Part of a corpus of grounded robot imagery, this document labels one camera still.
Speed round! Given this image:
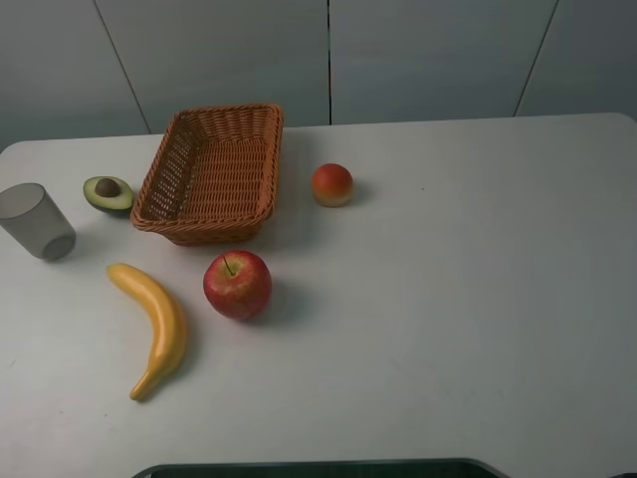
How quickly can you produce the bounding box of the yellow banana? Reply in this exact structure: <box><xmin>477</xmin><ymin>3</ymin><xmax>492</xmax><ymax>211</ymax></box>
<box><xmin>106</xmin><ymin>263</ymin><xmax>188</xmax><ymax>402</ymax></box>

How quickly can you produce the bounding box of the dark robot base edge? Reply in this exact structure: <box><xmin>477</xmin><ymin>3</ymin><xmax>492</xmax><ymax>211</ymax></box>
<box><xmin>135</xmin><ymin>458</ymin><xmax>506</xmax><ymax>478</ymax></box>

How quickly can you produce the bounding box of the brown wicker basket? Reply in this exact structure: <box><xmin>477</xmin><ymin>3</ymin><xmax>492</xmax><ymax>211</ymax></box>
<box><xmin>130</xmin><ymin>104</ymin><xmax>284</xmax><ymax>246</ymax></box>

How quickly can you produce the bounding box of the round orange bread bun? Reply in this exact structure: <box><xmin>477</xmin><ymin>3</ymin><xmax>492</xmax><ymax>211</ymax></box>
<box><xmin>311</xmin><ymin>163</ymin><xmax>353</xmax><ymax>207</ymax></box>

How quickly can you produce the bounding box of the red apple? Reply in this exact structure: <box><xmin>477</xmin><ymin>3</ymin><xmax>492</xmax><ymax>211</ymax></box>
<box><xmin>203</xmin><ymin>250</ymin><xmax>273</xmax><ymax>322</ymax></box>

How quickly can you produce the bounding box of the halved avocado with pit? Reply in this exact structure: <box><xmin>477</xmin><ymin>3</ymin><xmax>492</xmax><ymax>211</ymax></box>
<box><xmin>83</xmin><ymin>176</ymin><xmax>134</xmax><ymax>218</ymax></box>

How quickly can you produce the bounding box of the grey translucent plastic cup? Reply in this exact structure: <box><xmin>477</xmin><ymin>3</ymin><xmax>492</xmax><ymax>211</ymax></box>
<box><xmin>1</xmin><ymin>182</ymin><xmax>77</xmax><ymax>262</ymax></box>

